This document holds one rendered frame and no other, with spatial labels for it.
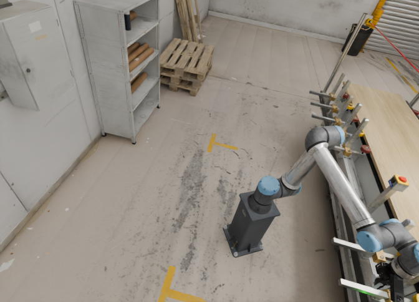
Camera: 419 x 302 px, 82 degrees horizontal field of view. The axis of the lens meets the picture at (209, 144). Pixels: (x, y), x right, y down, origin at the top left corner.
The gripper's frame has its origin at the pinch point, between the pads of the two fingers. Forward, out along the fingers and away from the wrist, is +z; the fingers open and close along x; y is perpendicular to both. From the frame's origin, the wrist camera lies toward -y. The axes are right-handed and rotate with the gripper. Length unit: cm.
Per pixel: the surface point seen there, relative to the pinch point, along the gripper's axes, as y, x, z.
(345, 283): 3.6, 8.7, 11.2
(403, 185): 55, -18, -24
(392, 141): 149, -64, 7
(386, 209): 70, -38, 17
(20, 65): 55, 225, -43
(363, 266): 25.6, -15.3, 26.8
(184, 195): 90, 122, 97
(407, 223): 31.7, -15.7, -17.9
